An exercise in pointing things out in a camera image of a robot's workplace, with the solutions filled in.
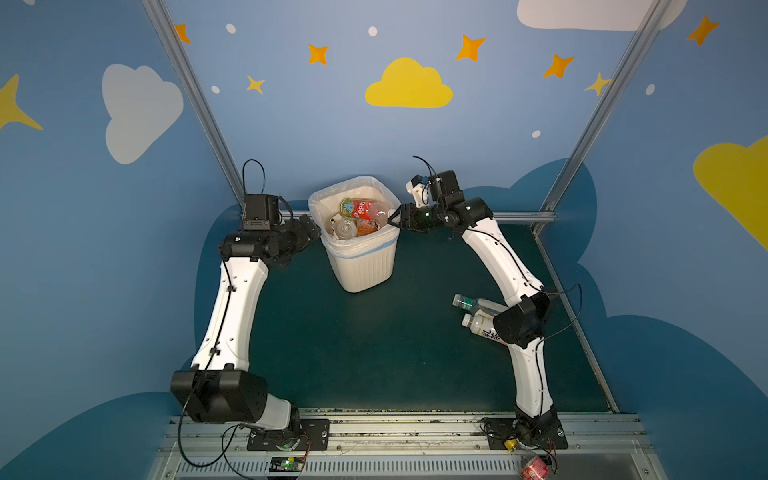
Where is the white ribbed plastic bin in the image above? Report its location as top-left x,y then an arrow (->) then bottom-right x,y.
324,246 -> 396,293

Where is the aluminium frame back rail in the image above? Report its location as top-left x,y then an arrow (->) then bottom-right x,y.
280,205 -> 555,229

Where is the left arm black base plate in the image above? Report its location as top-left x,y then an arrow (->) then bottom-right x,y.
246,418 -> 331,452

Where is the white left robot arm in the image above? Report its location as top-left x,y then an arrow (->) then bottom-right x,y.
171,215 -> 320,438

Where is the aluminium upright post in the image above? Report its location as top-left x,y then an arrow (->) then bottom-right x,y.
141,0 -> 246,213
531,0 -> 672,237

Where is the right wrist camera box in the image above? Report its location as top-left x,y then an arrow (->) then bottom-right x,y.
406,170 -> 465,208

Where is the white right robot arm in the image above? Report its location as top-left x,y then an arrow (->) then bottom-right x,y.
388,198 -> 562,447

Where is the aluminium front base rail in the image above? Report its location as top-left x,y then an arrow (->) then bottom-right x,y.
148,409 -> 666,479

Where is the clear green cap water bottle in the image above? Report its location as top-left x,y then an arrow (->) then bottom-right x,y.
452,294 -> 508,317

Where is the green circuit board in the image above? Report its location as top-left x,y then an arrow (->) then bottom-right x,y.
269,457 -> 304,473

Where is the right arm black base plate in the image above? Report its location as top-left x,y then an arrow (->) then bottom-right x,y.
480,411 -> 569,450

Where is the aluminium left upright post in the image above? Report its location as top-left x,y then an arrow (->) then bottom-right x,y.
141,0 -> 246,213

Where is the red green label soda bottle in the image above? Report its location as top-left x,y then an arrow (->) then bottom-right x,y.
340,198 -> 389,223

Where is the aluminium right upright post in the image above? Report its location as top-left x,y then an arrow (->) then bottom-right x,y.
531,0 -> 672,237

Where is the crane label clear bottle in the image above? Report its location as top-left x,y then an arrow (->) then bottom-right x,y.
329,215 -> 358,240

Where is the orange white label bottle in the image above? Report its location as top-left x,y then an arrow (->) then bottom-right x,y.
462,312 -> 506,345

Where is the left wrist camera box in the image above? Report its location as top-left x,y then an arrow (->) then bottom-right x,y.
241,194 -> 281,231

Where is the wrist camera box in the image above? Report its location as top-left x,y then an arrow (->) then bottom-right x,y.
406,170 -> 465,208
241,194 -> 281,231

